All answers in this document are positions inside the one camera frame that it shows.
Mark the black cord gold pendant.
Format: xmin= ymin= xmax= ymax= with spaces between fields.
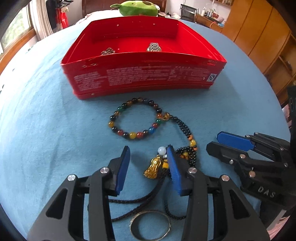
xmin=109 ymin=146 xmax=168 ymax=222

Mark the wide dark silver bangle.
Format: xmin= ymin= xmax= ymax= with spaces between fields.
xmin=129 ymin=210 xmax=171 ymax=241

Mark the multicolour bead bracelet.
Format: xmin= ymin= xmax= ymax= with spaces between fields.
xmin=107 ymin=97 xmax=171 ymax=140

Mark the silver metal wristwatch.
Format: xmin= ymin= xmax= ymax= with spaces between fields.
xmin=147 ymin=43 xmax=162 ymax=52

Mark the blue bed cover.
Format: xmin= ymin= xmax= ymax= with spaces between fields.
xmin=1 ymin=13 xmax=290 ymax=236

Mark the wooden wardrobe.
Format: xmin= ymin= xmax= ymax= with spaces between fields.
xmin=222 ymin=1 xmax=295 ymax=106

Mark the wooden desk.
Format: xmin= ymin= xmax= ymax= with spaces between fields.
xmin=195 ymin=14 xmax=223 ymax=33

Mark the black desk chair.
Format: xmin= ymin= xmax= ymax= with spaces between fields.
xmin=180 ymin=4 xmax=197 ymax=23

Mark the red tin box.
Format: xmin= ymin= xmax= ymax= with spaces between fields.
xmin=61 ymin=16 xmax=227 ymax=99

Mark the green avocado plush toy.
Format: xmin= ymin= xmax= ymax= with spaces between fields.
xmin=110 ymin=1 xmax=159 ymax=16

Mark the wooden framed side window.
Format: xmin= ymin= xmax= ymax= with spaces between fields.
xmin=1 ymin=4 xmax=36 ymax=73

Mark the beige curtain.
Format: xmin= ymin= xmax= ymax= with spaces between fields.
xmin=30 ymin=0 xmax=53 ymax=41

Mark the dark wooden headboard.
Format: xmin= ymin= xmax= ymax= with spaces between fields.
xmin=82 ymin=0 xmax=167 ymax=15

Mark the coat rack with clothes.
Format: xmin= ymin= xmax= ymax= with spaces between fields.
xmin=45 ymin=0 xmax=73 ymax=31

